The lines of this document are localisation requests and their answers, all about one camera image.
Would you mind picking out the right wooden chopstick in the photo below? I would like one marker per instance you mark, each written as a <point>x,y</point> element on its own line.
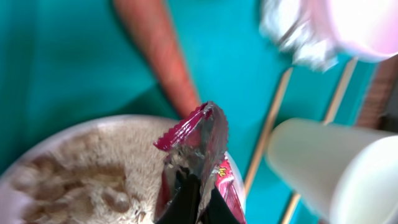
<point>311,156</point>

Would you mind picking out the orange carrot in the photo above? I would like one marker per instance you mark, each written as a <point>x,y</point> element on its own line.
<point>149,24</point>

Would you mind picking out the teal plastic tray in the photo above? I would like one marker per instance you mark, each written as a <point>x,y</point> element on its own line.
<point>70,62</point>

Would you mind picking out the red foil snack wrapper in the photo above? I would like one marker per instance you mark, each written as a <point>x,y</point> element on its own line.
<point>198,145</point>

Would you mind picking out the left wooden chopstick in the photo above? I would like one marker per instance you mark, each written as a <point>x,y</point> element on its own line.
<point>266,129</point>

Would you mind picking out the pink bowl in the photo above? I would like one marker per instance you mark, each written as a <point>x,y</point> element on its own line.
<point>364,28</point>

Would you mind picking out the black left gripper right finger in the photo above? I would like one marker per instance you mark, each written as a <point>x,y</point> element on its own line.
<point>218,212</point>

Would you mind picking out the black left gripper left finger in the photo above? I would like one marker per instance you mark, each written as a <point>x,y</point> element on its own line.
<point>184,207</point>

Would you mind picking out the wooden chopstick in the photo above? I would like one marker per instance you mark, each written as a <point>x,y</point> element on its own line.
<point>266,129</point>
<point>311,156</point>

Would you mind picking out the cream ceramic cup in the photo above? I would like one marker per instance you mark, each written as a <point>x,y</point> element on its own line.
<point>345,175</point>

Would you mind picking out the pink plate with rice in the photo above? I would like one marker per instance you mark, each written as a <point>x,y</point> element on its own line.
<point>104,171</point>

